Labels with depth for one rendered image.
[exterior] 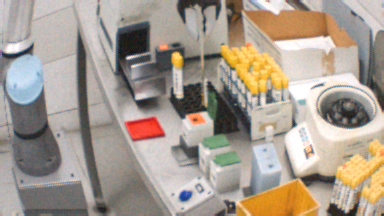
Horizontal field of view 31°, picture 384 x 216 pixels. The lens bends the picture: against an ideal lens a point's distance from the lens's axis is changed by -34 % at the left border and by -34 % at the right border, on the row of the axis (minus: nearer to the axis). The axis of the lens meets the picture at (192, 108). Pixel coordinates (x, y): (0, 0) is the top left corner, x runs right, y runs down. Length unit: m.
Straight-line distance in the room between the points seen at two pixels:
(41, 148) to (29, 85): 0.15
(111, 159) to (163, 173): 1.72
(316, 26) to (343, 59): 0.24
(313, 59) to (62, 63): 1.78
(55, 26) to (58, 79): 0.28
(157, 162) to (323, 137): 0.37
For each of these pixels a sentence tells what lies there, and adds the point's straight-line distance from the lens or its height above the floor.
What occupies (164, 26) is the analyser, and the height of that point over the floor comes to 0.98.
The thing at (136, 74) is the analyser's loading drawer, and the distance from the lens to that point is 2.06.
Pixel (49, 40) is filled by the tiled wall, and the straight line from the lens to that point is 3.52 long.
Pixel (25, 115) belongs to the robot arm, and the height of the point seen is 1.10.
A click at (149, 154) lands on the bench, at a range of 1.87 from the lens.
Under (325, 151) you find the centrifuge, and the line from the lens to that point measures 1.70.
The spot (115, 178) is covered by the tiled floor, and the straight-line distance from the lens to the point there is 3.40.
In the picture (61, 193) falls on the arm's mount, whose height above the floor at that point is 0.92.
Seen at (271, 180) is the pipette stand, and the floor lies 0.95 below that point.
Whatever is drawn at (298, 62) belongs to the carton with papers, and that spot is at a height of 0.99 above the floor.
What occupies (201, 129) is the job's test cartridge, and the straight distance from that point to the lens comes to 1.82.
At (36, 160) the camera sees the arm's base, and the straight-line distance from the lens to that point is 1.65.
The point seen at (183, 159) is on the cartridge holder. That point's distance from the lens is 1.83.
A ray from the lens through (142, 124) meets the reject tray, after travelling 1.97.
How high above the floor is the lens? 1.85
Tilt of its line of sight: 29 degrees down
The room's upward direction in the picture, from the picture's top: 2 degrees counter-clockwise
